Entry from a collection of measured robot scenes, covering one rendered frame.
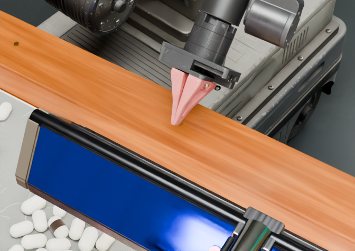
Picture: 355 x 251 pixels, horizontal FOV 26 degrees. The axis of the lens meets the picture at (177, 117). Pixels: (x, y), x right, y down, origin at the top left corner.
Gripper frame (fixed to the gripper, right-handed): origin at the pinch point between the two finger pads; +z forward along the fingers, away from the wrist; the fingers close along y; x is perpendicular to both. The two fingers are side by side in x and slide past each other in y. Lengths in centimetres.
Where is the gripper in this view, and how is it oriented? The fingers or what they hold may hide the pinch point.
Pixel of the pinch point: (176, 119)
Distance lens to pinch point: 105.1
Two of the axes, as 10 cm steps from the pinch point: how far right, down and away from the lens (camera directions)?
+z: -3.8, 9.2, 1.2
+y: 8.5, 4.0, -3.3
